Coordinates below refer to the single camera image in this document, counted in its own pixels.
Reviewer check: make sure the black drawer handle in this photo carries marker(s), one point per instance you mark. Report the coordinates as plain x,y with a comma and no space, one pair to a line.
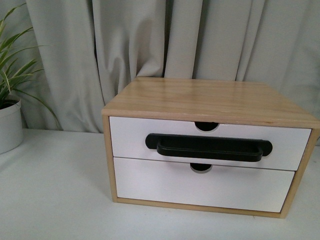
208,147

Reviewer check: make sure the white drawer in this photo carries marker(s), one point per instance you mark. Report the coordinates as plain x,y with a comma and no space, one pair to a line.
223,186
128,137

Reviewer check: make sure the wooden two-drawer cabinet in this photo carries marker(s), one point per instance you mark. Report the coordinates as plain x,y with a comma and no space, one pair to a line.
209,103

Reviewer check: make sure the grey curtain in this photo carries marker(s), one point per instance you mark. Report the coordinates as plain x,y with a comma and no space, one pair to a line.
91,49

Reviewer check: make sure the white plant pot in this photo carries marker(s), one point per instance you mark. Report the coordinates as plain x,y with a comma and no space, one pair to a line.
11,130

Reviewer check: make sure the green striped plant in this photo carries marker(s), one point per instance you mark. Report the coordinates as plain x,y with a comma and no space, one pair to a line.
13,74

